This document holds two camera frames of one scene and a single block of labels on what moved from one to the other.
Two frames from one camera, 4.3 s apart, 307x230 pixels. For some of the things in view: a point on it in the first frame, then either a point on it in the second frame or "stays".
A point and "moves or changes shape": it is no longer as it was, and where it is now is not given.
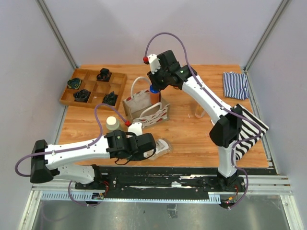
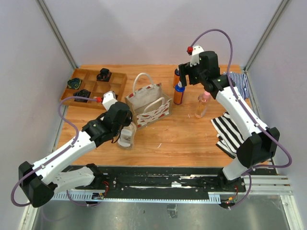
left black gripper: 138,157 to 127,120
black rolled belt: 82,96 stays
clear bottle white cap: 161,146 moves or changes shape
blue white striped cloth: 236,86 stays
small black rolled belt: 104,75 stays
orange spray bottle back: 154,95 to 178,95
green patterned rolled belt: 74,83 stays
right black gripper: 153,78 to 185,69
